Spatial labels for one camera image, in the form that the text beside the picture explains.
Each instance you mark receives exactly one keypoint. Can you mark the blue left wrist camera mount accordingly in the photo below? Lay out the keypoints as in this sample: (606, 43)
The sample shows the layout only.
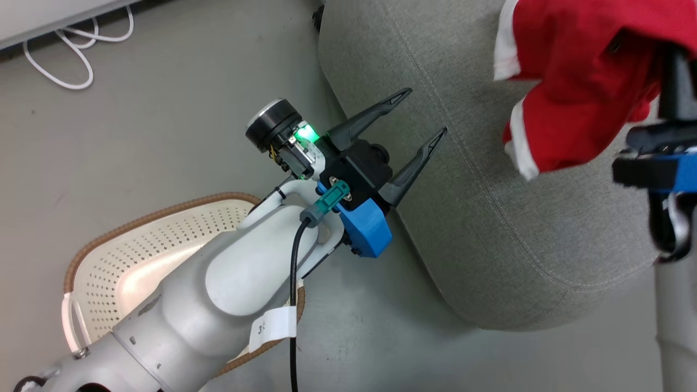
(370, 228)

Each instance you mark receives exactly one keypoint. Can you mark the white perforated laundry basket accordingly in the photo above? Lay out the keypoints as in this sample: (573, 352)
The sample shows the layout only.
(125, 261)

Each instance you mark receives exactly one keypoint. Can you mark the grey fabric sofa seat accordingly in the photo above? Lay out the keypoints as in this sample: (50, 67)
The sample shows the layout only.
(490, 218)

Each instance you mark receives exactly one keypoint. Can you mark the white furniture panel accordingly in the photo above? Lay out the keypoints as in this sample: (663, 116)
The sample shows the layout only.
(43, 13)

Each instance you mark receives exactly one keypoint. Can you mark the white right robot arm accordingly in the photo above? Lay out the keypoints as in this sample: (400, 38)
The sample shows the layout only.
(678, 326)

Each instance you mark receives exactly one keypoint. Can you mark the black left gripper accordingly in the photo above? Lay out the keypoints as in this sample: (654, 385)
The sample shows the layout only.
(275, 125)

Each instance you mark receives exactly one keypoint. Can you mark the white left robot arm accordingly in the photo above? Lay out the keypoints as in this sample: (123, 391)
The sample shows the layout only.
(218, 294)

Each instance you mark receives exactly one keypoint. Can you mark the red garment with white trim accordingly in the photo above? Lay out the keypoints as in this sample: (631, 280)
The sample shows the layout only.
(572, 81)

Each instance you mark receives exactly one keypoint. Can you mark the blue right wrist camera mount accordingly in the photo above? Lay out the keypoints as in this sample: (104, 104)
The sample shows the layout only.
(670, 174)

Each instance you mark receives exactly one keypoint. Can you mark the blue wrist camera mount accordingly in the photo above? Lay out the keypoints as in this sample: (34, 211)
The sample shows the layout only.
(670, 174)
(370, 228)

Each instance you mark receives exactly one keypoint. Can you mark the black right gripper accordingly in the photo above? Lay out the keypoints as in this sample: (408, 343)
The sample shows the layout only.
(664, 139)

